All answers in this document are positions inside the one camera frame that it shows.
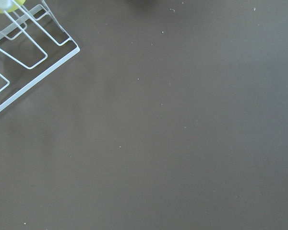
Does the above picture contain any yellow cup on rack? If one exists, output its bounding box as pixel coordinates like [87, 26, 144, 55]
[0, 0, 25, 14]

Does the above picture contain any white wire rack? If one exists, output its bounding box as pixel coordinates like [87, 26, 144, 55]
[0, 0, 80, 112]

